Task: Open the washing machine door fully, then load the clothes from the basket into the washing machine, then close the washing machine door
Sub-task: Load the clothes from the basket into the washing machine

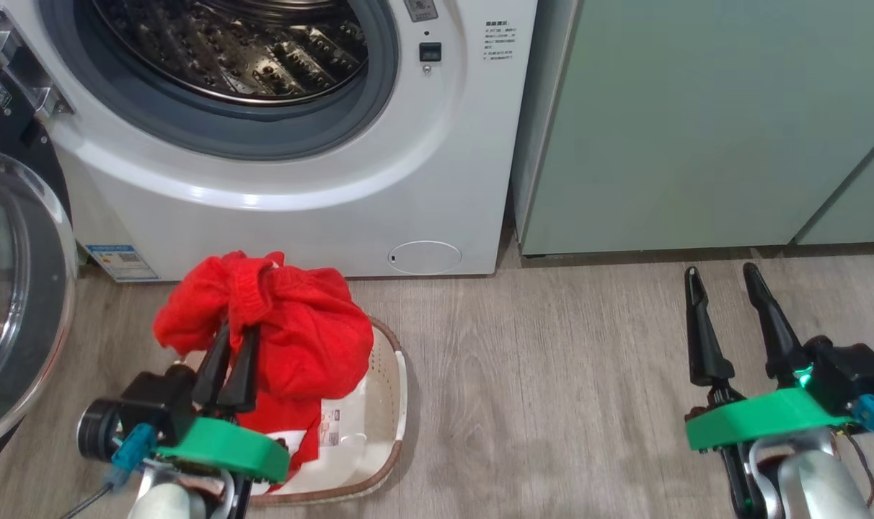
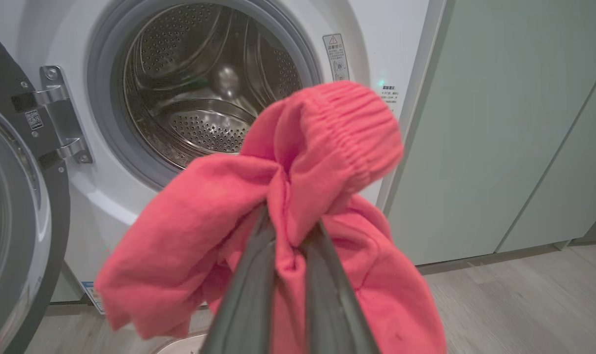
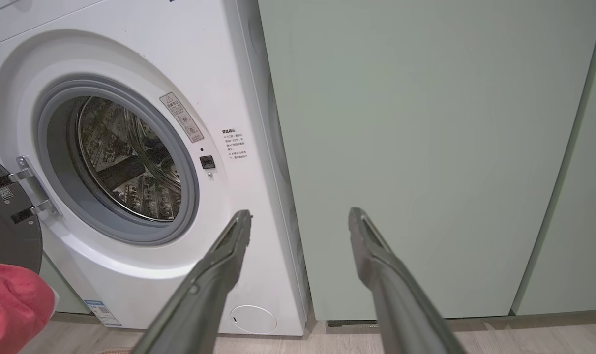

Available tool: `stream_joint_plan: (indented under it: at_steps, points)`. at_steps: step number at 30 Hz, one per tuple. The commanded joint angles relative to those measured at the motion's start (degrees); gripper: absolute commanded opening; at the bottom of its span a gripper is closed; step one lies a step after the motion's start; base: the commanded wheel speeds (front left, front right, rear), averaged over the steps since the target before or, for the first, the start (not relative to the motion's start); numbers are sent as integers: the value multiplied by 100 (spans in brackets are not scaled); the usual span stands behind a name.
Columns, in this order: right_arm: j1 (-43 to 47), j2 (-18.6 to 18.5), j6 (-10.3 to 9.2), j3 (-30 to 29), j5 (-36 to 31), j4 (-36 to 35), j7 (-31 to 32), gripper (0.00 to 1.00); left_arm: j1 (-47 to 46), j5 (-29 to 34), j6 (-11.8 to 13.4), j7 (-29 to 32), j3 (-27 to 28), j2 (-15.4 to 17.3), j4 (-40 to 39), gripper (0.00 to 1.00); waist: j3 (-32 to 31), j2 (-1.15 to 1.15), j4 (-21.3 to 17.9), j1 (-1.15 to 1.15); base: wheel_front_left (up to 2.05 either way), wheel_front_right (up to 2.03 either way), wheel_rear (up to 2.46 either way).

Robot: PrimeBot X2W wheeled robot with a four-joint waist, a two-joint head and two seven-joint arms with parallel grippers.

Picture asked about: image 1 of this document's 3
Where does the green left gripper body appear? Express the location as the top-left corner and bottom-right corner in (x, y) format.
(154, 416), (291, 483)

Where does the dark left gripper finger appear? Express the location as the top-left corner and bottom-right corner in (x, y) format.
(191, 322), (234, 407)
(216, 324), (262, 414)

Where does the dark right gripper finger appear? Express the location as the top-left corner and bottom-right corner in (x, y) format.
(742, 262), (805, 381)
(684, 266), (736, 389)

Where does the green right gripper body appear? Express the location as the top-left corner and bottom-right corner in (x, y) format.
(684, 386), (852, 453)

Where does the red and white garment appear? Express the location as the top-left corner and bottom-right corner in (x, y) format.
(153, 250), (374, 492)

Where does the black glass washing machine door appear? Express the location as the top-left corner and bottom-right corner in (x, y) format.
(0, 43), (79, 478)

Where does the printed basket label sticker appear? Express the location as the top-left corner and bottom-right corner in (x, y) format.
(318, 407), (345, 448)

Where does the cream perforated laundry basket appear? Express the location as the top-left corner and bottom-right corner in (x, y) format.
(181, 315), (409, 505)

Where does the grey rubber door gasket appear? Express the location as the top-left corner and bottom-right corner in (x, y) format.
(39, 0), (400, 161)

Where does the white front-load washing machine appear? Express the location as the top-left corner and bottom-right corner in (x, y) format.
(0, 0), (539, 280)

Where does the steel washing machine drum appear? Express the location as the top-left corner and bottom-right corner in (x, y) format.
(91, 0), (370, 107)

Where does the metal door hinge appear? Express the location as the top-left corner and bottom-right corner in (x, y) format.
(0, 7), (74, 120)

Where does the blue energy label sticker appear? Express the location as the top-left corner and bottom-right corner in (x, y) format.
(85, 244), (160, 282)

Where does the pale green cabinet front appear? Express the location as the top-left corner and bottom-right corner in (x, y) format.
(513, 0), (874, 257)
(794, 130), (874, 246)

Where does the round white filter cover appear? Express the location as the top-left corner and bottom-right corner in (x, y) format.
(388, 240), (462, 275)

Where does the small printed text label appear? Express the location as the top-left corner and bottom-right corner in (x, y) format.
(484, 20), (518, 64)

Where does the blue plug left camera cable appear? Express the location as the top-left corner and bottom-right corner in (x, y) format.
(58, 423), (157, 519)

